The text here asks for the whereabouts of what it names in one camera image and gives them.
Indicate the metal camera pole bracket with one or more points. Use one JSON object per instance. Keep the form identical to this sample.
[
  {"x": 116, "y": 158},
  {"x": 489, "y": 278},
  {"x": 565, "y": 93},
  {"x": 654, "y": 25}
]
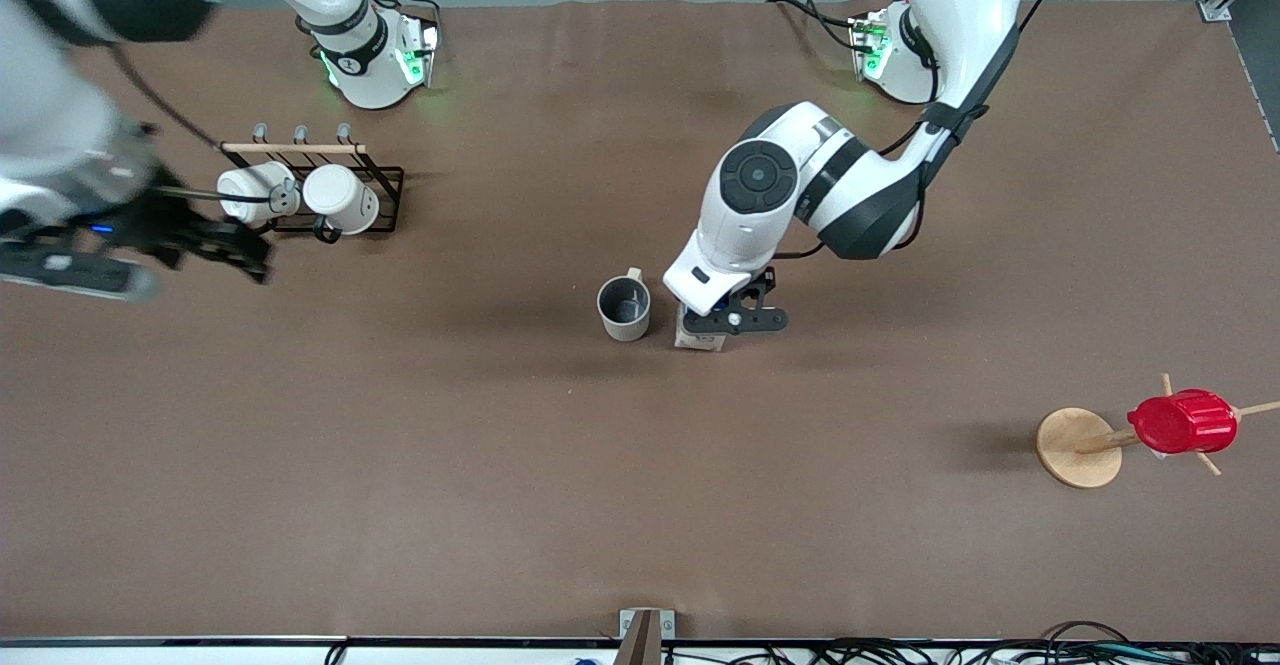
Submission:
[{"x": 645, "y": 630}]

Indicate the plain white mug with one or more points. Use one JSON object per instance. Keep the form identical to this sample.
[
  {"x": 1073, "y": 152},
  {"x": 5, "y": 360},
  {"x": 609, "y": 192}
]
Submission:
[{"x": 340, "y": 197}]

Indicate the wooden mug tree stand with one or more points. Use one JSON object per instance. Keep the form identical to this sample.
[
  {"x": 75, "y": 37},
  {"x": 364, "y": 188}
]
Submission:
[{"x": 1075, "y": 450}]

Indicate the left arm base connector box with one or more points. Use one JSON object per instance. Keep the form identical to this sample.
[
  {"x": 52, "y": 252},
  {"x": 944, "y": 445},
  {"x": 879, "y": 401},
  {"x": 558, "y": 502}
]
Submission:
[{"x": 872, "y": 45}]

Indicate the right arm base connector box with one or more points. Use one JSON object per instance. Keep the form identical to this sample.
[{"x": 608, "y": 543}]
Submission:
[{"x": 418, "y": 50}]

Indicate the brown table cover sheet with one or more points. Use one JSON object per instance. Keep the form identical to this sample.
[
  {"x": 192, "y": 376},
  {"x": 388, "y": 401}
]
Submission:
[{"x": 640, "y": 465}]

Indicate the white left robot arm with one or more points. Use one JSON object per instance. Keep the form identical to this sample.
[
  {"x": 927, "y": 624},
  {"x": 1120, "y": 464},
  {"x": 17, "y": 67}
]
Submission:
[{"x": 740, "y": 235}]

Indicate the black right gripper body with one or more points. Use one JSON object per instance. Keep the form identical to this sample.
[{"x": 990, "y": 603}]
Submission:
[{"x": 168, "y": 228}]

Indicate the white mug with grey print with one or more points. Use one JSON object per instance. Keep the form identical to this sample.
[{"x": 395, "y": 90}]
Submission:
[{"x": 240, "y": 195}]

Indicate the grey ceramic mug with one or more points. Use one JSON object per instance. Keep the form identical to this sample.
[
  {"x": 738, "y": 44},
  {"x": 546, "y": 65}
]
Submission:
[{"x": 625, "y": 320}]

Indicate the red plastic cup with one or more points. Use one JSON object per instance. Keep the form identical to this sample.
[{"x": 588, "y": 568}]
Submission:
[{"x": 1185, "y": 422}]

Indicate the blue white milk carton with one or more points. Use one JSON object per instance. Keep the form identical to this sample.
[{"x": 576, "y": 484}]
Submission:
[{"x": 705, "y": 341}]

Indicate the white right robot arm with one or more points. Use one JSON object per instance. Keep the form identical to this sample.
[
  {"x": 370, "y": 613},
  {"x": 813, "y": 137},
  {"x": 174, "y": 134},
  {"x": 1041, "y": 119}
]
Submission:
[{"x": 60, "y": 125}]

